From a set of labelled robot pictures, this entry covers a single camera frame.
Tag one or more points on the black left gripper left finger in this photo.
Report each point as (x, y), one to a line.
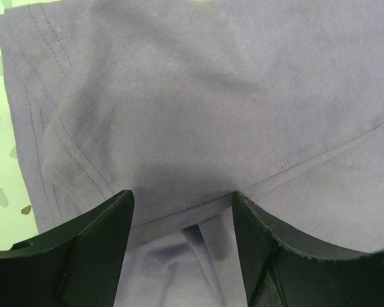
(77, 263)

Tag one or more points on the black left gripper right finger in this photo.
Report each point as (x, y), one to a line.
(283, 266)

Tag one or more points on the purple t-shirt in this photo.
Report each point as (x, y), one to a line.
(184, 103)

